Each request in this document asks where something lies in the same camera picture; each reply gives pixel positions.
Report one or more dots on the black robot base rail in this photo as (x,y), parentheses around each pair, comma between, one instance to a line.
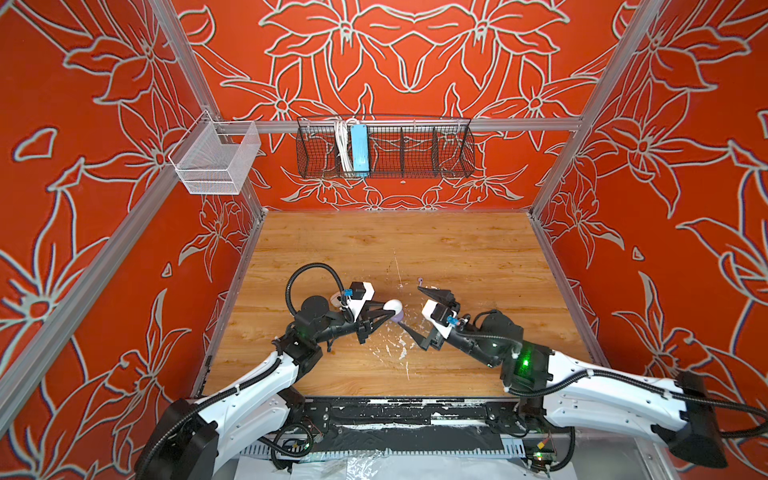
(321,428)

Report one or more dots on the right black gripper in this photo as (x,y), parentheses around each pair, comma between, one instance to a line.
(422,341)

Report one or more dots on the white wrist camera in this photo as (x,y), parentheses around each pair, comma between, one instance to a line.
(444,318)
(355,297)

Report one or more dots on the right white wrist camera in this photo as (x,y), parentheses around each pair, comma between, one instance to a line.
(444,318)

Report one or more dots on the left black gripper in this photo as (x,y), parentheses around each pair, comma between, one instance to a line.
(366,323)

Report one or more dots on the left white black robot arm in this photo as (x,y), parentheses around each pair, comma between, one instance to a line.
(194,439)

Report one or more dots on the black wire wall basket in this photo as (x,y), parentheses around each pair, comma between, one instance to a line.
(400,147)

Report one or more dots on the light blue power strip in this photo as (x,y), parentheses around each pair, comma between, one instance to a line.
(360,149)

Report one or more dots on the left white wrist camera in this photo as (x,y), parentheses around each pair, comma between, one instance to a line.
(355,297)

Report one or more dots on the white round charging case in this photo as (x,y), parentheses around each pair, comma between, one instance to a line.
(395,306)

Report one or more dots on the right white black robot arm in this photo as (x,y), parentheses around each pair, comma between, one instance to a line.
(557,390)

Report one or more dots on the clear plastic wall bin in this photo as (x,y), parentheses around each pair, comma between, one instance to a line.
(214,157)

